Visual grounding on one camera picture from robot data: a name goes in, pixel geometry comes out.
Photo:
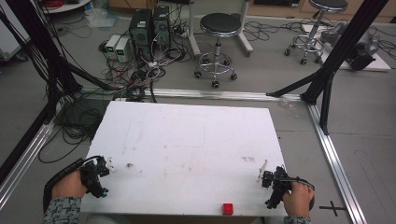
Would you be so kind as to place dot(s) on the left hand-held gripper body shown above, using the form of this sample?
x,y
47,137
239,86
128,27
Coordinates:
x,y
92,180

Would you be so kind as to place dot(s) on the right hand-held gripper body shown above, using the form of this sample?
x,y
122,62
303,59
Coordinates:
x,y
278,186

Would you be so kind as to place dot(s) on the person's right hand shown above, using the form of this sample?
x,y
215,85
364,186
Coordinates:
x,y
298,199

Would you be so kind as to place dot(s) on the person's left hand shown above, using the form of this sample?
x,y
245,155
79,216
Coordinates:
x,y
69,186

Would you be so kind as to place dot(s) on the red toy block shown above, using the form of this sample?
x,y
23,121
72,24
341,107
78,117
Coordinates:
x,y
228,209

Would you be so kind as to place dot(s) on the white power supply box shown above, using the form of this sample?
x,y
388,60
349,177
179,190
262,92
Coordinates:
x,y
111,45
123,49

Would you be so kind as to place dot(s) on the white table legs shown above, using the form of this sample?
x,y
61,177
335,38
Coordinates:
x,y
246,43

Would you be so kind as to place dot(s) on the black computer tower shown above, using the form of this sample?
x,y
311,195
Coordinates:
x,y
161,25
140,31

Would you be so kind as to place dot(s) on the clear plastic bag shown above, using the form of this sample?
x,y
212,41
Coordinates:
x,y
101,17

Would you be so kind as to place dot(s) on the black round stool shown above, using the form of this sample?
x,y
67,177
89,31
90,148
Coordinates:
x,y
327,4
220,23

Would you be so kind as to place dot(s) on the white floor board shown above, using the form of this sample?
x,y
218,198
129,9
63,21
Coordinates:
x,y
381,64

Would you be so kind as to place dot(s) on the round white table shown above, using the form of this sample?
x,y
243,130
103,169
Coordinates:
x,y
68,6

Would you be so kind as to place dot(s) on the grey machine on floor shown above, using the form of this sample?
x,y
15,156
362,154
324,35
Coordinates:
x,y
364,46

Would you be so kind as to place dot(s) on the aluminium floor rail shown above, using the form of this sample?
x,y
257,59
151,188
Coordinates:
x,y
21,168
336,168
218,94

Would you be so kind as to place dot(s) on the black metal frame post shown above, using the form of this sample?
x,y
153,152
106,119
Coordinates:
x,y
40,40
348,43

